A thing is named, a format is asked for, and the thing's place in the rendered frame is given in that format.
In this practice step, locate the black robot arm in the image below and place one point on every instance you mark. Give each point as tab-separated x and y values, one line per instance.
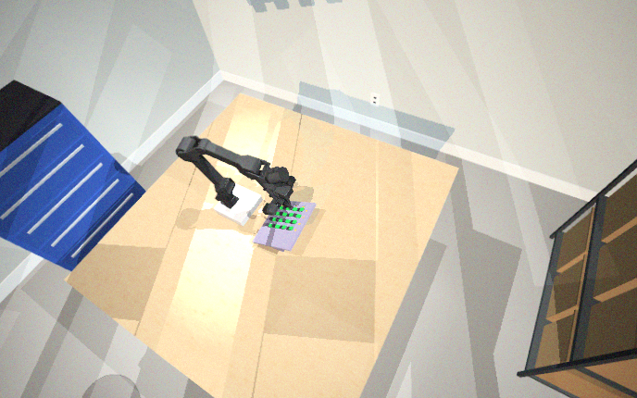
193	148

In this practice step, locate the pale lavender switch panel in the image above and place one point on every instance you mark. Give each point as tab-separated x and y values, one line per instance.
282	230

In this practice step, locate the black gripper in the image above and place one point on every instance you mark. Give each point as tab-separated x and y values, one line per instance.
272	208

